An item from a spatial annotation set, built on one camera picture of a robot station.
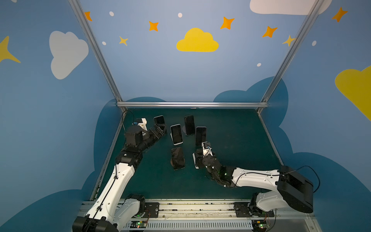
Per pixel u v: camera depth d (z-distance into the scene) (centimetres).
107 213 39
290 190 43
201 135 108
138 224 71
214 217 73
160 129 66
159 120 98
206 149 71
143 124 69
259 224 71
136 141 57
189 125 105
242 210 75
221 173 63
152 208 75
